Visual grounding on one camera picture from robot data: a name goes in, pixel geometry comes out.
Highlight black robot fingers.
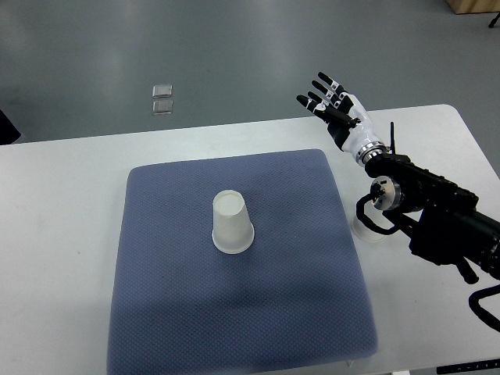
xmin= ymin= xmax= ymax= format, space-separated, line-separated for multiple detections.
xmin=296 ymin=72 xmax=354 ymax=113

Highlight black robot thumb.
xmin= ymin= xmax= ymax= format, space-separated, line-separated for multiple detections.
xmin=316 ymin=103 xmax=360 ymax=127

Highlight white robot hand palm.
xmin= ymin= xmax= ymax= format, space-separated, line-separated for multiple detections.
xmin=327 ymin=93 xmax=386 ymax=163

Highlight white paper cup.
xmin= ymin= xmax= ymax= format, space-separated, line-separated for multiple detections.
xmin=351 ymin=215 xmax=387 ymax=243
xmin=212 ymin=190 xmax=255 ymax=255

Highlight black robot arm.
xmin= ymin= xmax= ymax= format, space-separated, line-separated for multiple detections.
xmin=297 ymin=72 xmax=499 ymax=284

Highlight wooden furniture corner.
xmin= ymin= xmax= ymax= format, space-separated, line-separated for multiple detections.
xmin=445 ymin=0 xmax=499 ymax=15

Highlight white paper cup on mat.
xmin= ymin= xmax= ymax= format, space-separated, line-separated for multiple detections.
xmin=212 ymin=190 xmax=255 ymax=255

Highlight upper metal floor plate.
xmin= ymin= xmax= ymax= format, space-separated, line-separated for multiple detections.
xmin=152 ymin=84 xmax=173 ymax=98

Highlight blue quilted cushion mat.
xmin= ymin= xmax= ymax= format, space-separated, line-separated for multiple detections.
xmin=107 ymin=149 xmax=377 ymax=374

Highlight black tripod foot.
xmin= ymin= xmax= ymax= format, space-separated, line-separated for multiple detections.
xmin=488 ymin=13 xmax=500 ymax=28

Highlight black table control panel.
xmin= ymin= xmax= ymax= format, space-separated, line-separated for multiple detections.
xmin=436 ymin=359 xmax=499 ymax=374

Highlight black cable loop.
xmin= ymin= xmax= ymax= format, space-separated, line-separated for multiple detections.
xmin=467 ymin=284 xmax=500 ymax=334

